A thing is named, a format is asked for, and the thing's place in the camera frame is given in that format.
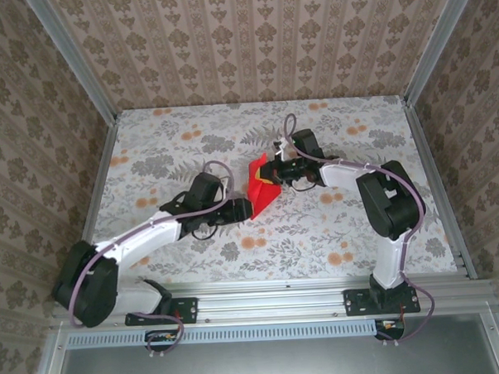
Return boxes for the long aluminium crossbeam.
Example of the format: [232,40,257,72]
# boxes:
[50,269,498,329]

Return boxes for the black board with connectors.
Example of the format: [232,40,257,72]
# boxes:
[374,318,407,343]
[144,328,178,352]

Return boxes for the grey metal panel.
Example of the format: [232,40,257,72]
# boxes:
[30,310,499,374]

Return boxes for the right gripper thin black cable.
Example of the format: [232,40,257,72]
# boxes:
[289,178,318,194]

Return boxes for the gripper thin black cable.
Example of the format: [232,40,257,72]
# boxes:
[289,178,318,194]
[190,220,220,242]

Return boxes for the left gripper thin black cable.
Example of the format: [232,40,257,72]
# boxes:
[190,220,220,242]

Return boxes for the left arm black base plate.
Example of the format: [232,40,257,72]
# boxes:
[123,295,199,328]

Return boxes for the aluminium side rail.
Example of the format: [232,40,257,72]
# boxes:
[60,117,127,300]
[402,100,479,284]

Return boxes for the grey slotted cable duct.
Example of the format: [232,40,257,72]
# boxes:
[67,317,405,351]

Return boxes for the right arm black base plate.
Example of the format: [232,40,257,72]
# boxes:
[343,285,421,318]

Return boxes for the aluminium corner post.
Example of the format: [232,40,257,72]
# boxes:
[399,0,487,109]
[24,0,119,129]

